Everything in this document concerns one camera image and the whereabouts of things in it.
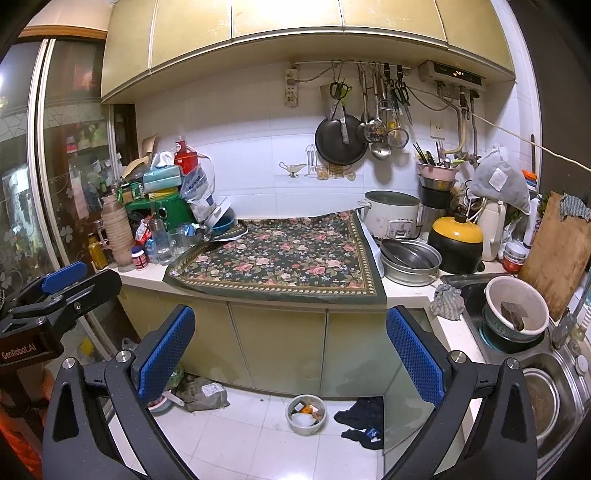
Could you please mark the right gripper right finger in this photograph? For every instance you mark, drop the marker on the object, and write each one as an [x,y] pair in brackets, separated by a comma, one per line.
[502,443]

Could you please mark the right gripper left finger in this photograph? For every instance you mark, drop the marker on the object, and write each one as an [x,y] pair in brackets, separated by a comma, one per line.
[77,442]

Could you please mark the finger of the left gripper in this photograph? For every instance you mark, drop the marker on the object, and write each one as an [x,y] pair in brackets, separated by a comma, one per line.
[44,286]
[87,290]

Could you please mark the white plastic trash bucket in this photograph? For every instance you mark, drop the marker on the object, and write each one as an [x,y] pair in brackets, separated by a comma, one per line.
[321,415]

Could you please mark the steel sink basin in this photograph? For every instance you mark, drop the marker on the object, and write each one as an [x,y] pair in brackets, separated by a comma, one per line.
[558,396]

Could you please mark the stack of paper cups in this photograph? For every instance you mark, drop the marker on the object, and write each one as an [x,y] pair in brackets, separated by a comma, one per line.
[118,232]

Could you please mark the clear plastic bottle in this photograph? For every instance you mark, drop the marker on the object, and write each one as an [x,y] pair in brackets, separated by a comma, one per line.
[161,240]

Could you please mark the bag of green vegetables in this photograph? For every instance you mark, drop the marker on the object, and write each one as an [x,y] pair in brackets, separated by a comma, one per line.
[175,378]

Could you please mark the grey bag on floor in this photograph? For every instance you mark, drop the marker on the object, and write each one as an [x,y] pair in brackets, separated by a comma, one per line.
[201,394]

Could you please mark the green box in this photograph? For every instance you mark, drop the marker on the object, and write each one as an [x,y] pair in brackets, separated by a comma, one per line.
[171,210]

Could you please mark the white bowl in sink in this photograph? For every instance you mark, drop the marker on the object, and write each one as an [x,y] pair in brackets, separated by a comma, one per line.
[514,310]

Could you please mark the dark cloth on floor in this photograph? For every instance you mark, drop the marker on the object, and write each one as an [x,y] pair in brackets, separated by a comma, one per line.
[365,422]

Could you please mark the grey dish rag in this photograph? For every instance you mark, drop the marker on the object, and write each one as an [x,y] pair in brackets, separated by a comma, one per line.
[448,302]

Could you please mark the blue bowl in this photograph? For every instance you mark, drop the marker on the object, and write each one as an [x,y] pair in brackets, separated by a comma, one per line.
[223,224]

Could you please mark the white blue plastic bag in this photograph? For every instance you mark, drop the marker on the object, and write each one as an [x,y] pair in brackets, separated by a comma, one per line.
[198,187]

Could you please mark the red container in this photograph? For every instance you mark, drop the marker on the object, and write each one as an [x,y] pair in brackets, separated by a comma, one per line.
[185,158]

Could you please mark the wooden cutting board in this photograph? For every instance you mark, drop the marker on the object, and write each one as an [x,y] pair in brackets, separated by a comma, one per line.
[559,255]

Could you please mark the stainless steel pot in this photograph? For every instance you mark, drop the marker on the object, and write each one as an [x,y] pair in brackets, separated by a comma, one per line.
[410,263]

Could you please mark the yellow lid black pot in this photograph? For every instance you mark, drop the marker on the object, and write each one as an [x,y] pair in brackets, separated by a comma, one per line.
[459,242]

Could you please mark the white thermos jug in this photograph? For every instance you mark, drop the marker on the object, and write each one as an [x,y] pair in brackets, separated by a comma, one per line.
[491,223]

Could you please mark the floral green table mat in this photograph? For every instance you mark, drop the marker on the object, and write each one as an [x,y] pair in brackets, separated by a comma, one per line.
[316,260]

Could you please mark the white rice cooker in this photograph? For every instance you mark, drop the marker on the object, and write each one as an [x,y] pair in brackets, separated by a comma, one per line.
[390,214]

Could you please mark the upper yellow cabinets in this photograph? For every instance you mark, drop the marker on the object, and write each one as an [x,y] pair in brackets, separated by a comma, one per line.
[152,46]

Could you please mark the grey hanging cloth bag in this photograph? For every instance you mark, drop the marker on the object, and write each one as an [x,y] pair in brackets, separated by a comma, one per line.
[499,177]

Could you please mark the pink utensil holder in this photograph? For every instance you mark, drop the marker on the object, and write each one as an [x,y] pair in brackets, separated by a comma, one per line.
[438,173]

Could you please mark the black hanging wok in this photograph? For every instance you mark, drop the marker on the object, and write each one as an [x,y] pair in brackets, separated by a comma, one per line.
[331,144]

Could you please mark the hanging strainer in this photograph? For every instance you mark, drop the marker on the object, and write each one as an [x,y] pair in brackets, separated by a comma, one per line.
[398,136]

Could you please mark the hanging steel ladle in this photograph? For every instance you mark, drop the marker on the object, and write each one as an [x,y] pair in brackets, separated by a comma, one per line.
[379,147]

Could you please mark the water heater unit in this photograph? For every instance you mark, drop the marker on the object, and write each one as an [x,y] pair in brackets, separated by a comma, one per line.
[443,73]

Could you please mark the power strip on wall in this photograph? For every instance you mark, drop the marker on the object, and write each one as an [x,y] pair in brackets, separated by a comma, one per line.
[290,91]

